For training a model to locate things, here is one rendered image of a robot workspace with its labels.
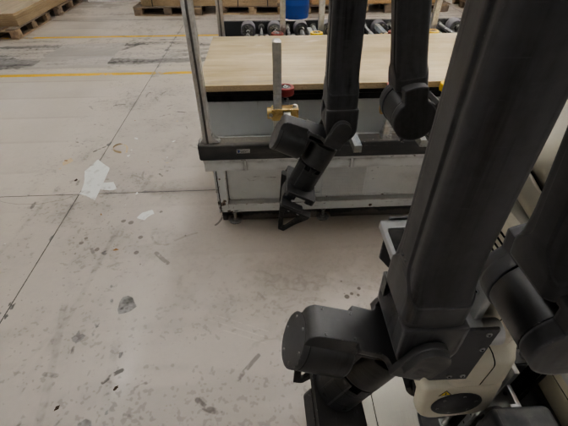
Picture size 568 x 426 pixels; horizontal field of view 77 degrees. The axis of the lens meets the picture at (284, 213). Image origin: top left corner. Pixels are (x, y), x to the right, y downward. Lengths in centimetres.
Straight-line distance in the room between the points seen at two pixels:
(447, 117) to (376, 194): 206
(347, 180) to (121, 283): 138
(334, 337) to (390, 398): 104
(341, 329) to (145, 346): 154
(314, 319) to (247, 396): 131
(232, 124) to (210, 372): 116
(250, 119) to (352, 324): 157
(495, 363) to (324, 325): 49
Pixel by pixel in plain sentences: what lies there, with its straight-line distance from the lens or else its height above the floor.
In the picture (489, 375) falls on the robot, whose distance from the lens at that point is 84.
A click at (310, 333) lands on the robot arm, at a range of 35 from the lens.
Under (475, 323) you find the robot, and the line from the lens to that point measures 64.
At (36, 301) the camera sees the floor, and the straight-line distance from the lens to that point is 225.
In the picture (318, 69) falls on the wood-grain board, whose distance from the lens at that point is 193.
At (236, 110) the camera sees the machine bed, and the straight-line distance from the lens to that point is 185.
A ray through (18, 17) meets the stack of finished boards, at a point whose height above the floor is 25.
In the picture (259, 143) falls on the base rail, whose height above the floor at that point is 70.
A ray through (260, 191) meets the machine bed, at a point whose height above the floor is 23.
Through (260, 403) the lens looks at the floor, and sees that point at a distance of 164.
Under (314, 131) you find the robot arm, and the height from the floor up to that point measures 120.
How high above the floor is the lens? 153
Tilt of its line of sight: 41 degrees down
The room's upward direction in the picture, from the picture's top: straight up
